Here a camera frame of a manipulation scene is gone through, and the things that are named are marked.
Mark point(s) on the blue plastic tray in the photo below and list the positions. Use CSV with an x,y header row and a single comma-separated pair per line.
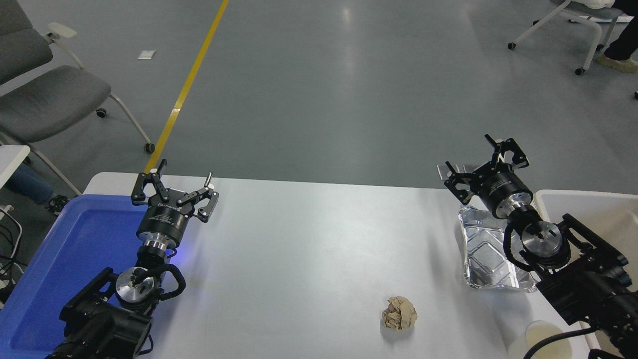
x,y
75,249

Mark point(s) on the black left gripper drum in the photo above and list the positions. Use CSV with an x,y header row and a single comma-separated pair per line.
x,y
163,222

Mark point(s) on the grey padded wheeled chair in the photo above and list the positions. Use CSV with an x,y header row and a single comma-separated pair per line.
x,y
50,99

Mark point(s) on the white-framed wheeled chair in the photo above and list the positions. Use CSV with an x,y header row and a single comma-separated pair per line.
x,y
593,12

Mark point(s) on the silver foil tray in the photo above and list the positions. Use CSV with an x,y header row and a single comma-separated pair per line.
x,y
486,259

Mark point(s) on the white paper cup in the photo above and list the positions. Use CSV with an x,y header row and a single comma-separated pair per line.
x,y
539,331

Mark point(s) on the yellow floor line tape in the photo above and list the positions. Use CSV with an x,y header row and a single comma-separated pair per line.
x,y
187,89

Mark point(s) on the person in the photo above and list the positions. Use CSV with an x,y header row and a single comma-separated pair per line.
x,y
625,40
30,187

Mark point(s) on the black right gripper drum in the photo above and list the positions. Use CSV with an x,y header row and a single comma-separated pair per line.
x,y
503,189

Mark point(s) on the crumpled tan paper ball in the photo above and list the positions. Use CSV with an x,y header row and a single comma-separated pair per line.
x,y
398,313

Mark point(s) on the white side table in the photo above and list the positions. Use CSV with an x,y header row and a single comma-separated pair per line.
x,y
10,159

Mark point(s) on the large pale bin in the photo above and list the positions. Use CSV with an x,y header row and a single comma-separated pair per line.
x,y
551,199

